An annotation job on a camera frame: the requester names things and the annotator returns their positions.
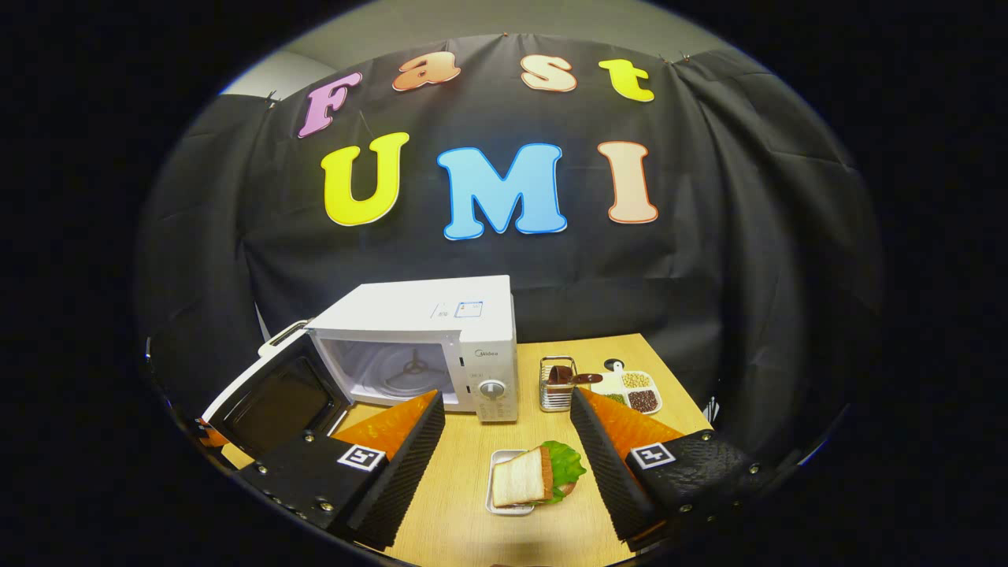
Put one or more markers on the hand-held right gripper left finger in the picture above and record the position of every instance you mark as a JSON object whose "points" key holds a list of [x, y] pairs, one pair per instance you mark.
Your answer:
{"points": [[402, 472]]}

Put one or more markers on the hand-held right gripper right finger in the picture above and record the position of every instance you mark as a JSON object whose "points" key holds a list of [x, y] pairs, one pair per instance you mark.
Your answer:
{"points": [[606, 472]]}

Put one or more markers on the toast lettuce sandwich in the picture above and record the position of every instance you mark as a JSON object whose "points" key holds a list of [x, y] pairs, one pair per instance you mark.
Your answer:
{"points": [[524, 476]]}

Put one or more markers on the white microwave oven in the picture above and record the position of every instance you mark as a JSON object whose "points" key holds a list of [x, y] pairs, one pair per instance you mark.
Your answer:
{"points": [[409, 315]]}

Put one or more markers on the white divided condiment dish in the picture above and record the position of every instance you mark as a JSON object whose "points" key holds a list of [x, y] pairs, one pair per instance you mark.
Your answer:
{"points": [[638, 390]]}

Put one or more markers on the white rectangular tray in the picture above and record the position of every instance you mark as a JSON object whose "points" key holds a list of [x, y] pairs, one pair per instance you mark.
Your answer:
{"points": [[501, 458]]}

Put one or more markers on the brown spoon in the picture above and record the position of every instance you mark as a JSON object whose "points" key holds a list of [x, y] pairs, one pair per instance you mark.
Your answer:
{"points": [[563, 376]]}

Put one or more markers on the black backdrop cloth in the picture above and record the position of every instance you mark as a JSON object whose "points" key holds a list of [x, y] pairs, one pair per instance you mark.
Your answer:
{"points": [[630, 276]]}

